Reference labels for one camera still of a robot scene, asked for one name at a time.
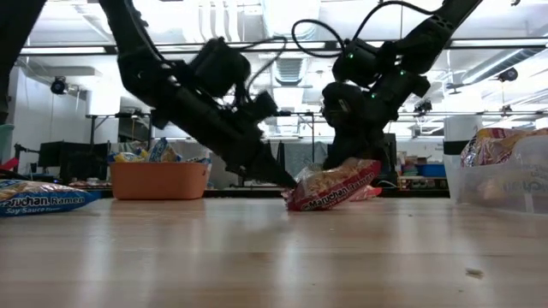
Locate orange plastic bin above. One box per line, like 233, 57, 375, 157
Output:
109, 161, 211, 201

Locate teal plastic bin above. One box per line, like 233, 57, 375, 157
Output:
0, 123, 15, 166

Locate black metal rack frame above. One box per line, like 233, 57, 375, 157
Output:
84, 110, 548, 181

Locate clear plastic bin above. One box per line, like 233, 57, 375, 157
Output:
456, 135, 548, 215

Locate white pillar with black band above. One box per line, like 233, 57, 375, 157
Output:
443, 115, 484, 186

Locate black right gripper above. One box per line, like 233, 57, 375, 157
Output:
321, 70, 432, 170

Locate dark hanging cloth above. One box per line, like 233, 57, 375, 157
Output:
277, 140, 327, 172

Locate black beam with light strips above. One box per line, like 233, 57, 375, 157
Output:
19, 39, 548, 56

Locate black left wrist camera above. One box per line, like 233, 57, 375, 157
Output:
246, 90, 280, 125

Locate black computer monitor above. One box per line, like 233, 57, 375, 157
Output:
382, 133, 397, 176

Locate slim silver ventilation duct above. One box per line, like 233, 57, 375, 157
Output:
460, 47, 548, 86

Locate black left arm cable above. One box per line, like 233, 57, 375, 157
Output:
235, 35, 289, 108

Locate blue storage crate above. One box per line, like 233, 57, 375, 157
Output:
417, 163, 447, 178

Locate stacked coloured containers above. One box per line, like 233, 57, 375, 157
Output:
401, 154, 420, 177

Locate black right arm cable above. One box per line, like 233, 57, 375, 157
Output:
290, 0, 434, 59

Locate ribbed silver ventilation duct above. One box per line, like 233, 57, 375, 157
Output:
261, 0, 322, 86

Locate dark desk monitors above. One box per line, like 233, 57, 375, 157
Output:
38, 141, 110, 183

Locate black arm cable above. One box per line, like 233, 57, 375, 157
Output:
235, 35, 289, 108
290, 0, 434, 59

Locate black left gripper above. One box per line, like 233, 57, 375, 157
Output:
150, 89, 298, 189

